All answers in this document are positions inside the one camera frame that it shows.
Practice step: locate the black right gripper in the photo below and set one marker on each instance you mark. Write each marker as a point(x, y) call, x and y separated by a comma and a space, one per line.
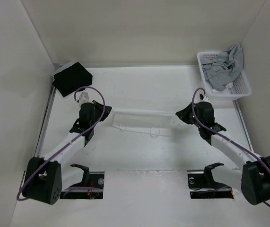
point(182, 114)

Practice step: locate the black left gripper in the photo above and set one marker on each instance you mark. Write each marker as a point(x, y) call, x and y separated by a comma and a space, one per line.
point(107, 110)

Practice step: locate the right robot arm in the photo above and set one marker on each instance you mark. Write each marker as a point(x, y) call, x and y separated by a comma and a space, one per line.
point(252, 178)

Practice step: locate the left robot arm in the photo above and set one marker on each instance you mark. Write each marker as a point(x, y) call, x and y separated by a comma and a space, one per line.
point(51, 177)

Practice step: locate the folded black tank top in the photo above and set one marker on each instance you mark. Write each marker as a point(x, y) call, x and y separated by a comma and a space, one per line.
point(72, 78)

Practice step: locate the grey tank top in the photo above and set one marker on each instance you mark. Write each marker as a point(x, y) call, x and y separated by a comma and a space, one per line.
point(224, 68)

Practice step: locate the white folded tank top underneath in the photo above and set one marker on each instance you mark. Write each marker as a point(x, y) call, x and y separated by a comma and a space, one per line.
point(63, 67)

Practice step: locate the white plastic basket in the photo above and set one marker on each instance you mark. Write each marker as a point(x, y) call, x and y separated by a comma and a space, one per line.
point(240, 87)

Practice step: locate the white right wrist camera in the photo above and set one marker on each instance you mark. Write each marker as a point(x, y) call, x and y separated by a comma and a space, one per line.
point(204, 98)

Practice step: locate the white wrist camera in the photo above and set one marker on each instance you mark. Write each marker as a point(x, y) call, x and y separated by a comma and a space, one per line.
point(83, 98)
point(204, 98)

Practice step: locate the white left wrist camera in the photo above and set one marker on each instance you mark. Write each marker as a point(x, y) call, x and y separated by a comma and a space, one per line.
point(83, 98)

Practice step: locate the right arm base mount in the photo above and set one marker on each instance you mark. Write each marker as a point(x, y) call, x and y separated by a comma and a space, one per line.
point(203, 186)

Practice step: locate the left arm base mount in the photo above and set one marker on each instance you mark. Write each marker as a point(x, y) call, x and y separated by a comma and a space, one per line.
point(80, 183)

